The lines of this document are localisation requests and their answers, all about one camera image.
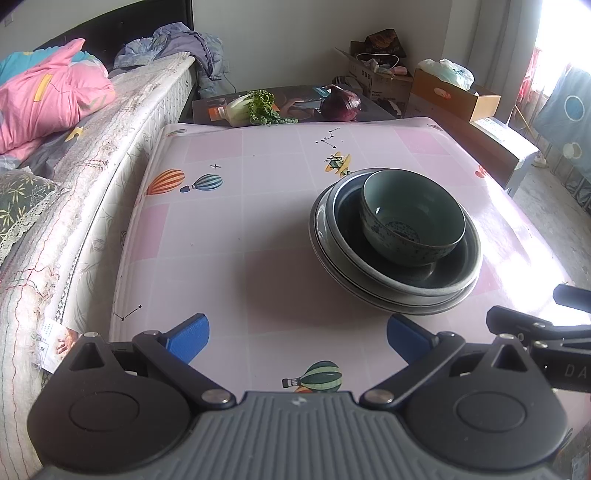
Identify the white mattress tag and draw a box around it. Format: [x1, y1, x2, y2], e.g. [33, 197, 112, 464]
[36, 318, 81, 374]

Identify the black headboard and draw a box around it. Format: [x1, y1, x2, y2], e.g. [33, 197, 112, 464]
[0, 0, 195, 70]

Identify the pink pillow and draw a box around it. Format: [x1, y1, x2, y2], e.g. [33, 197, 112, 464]
[0, 38, 116, 155]

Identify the grey printed flat carton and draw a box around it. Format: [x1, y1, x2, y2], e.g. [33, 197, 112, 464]
[191, 84, 398, 125]

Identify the white mattress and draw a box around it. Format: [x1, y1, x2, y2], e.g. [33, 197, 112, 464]
[0, 55, 195, 462]

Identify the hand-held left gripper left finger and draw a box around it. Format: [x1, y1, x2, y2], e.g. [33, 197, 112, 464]
[60, 313, 237, 411]

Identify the white green plastic bag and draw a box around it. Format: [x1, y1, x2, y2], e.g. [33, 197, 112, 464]
[418, 58, 475, 90]

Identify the yellow broom stick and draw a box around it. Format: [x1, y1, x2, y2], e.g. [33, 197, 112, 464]
[512, 106, 536, 139]

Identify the blue grey clothes pile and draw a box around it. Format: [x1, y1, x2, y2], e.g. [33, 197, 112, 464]
[113, 25, 229, 93]

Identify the teal ceramic bowl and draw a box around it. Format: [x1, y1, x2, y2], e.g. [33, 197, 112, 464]
[360, 170, 466, 267]

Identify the open brown cardboard box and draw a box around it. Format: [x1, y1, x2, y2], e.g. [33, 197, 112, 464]
[409, 68, 502, 123]

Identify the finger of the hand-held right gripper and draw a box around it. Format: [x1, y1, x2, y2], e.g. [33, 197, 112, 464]
[486, 305, 568, 347]
[553, 284, 591, 319]

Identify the large brown carton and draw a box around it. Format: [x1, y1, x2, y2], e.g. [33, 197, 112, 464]
[434, 111, 540, 197]

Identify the dark floral pillow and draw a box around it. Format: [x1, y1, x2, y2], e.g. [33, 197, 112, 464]
[0, 168, 61, 264]

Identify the large steel basin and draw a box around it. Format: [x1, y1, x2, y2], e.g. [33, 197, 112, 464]
[308, 168, 483, 308]

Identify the red onion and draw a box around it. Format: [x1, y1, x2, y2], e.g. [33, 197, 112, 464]
[320, 84, 362, 122]

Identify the white paper sheet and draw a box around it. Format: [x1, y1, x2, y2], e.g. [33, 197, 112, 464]
[473, 117, 511, 139]

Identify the napa cabbage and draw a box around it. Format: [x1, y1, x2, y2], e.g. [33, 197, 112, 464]
[225, 90, 298, 127]

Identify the blue blanket with circles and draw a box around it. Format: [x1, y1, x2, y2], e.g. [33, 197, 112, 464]
[531, 65, 591, 208]

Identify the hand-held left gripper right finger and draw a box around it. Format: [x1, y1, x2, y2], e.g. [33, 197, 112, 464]
[361, 314, 536, 409]

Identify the white printed cardboard box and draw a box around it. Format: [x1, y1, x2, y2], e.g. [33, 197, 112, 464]
[335, 46, 414, 104]

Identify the white calligraphy plate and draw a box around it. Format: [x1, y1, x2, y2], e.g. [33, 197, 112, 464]
[314, 249, 478, 316]

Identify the pink hanging garment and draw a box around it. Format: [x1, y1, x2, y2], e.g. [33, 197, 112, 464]
[517, 46, 541, 107]

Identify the deep stainless steel bowl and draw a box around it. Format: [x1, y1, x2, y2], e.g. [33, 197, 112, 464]
[331, 171, 483, 296]

